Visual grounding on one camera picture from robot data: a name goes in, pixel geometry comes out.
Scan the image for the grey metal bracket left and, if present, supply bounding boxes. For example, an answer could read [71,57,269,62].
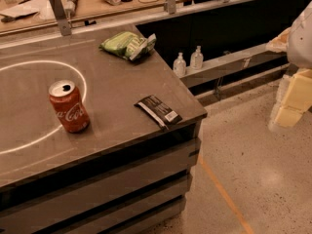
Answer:
[49,0,71,36]

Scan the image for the clear sanitizer bottle right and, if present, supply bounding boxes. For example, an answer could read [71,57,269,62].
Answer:
[190,46,204,70]

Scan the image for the clear sanitizer bottle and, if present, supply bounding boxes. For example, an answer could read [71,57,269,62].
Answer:
[190,46,204,70]
[173,53,186,77]

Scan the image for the white papers on desk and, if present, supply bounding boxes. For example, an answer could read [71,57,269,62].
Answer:
[0,0,55,22]

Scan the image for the green jalapeno chip bag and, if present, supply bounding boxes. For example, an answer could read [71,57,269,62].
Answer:
[98,31,157,61]

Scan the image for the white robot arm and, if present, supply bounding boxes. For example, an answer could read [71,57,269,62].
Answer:
[266,2,312,130]

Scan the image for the clear sanitizer bottle left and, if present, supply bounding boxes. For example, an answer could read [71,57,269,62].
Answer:
[173,53,186,77]

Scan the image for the black snack bar wrapper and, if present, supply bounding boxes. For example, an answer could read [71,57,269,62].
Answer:
[135,95,182,130]

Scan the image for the red coke can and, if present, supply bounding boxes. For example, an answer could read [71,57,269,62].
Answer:
[49,80,90,133]

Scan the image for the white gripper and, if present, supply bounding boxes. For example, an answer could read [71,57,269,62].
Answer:
[268,64,312,132]

